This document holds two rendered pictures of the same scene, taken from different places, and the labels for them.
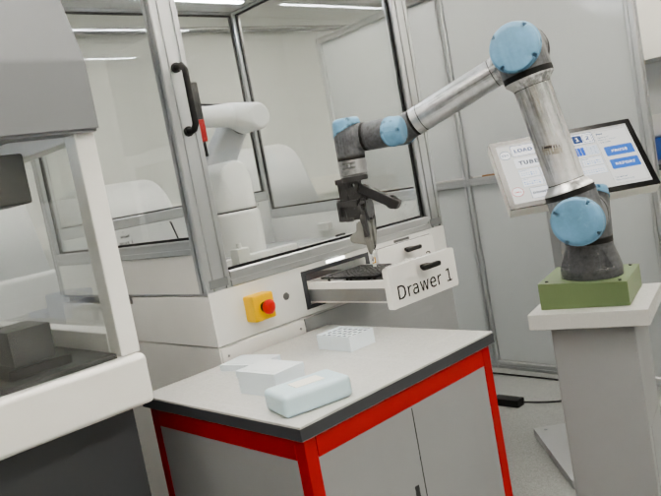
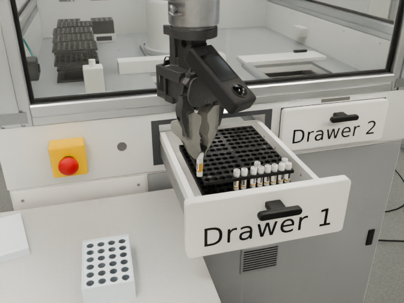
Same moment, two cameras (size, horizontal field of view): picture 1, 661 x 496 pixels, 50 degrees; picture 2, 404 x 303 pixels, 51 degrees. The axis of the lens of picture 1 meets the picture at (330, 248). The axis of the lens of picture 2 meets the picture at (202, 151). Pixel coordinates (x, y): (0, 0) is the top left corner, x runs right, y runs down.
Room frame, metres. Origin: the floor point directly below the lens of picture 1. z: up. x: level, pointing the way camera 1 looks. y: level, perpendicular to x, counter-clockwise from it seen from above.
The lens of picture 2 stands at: (1.35, -0.40, 1.29)
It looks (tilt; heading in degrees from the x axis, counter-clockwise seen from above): 27 degrees down; 28
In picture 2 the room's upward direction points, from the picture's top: straight up
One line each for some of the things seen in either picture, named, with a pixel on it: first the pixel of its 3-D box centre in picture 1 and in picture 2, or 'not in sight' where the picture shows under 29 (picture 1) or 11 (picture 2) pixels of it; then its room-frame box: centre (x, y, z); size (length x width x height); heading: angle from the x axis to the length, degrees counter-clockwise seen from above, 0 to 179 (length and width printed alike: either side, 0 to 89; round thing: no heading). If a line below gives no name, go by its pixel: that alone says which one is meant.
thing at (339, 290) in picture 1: (367, 281); (229, 163); (2.08, -0.09, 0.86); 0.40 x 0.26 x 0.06; 43
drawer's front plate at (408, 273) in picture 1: (422, 277); (269, 215); (1.92, -0.23, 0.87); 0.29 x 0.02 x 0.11; 133
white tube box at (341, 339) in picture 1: (345, 339); (107, 267); (1.77, 0.00, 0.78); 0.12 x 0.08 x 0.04; 41
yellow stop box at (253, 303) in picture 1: (260, 306); (68, 157); (1.92, 0.22, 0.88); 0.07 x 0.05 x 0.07; 133
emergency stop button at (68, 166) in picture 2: (268, 306); (68, 165); (1.90, 0.19, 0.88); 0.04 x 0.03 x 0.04; 133
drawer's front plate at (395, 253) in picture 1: (406, 258); (333, 124); (2.37, -0.25, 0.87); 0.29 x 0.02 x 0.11; 133
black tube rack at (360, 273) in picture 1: (369, 279); (231, 163); (2.07, -0.10, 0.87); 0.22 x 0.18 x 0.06; 43
